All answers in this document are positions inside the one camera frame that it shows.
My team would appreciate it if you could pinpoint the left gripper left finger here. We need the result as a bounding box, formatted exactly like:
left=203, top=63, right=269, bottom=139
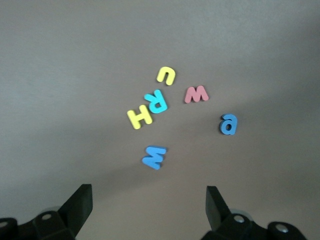
left=0, top=183, right=93, bottom=240

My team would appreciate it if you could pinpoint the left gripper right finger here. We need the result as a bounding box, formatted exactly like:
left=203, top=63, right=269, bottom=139
left=202, top=185, right=307, bottom=240

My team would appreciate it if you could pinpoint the blue foam capital M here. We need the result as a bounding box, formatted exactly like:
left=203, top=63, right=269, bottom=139
left=141, top=145, right=168, bottom=171

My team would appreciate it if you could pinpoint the yellow foam letter H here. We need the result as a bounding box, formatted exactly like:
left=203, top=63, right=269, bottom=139
left=126, top=104, right=154, bottom=130

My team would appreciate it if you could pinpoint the pink foam letter w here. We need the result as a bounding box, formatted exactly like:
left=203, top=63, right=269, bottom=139
left=184, top=85, right=210, bottom=105

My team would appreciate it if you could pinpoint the yellow foam letter u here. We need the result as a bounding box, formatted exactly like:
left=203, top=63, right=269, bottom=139
left=156, top=66, right=177, bottom=86

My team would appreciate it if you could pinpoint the blue foam letter a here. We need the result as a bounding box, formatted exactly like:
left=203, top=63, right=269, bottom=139
left=219, top=113, right=239, bottom=136

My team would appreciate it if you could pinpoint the cyan foam letter R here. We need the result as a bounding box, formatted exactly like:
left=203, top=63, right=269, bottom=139
left=143, top=89, right=169, bottom=115

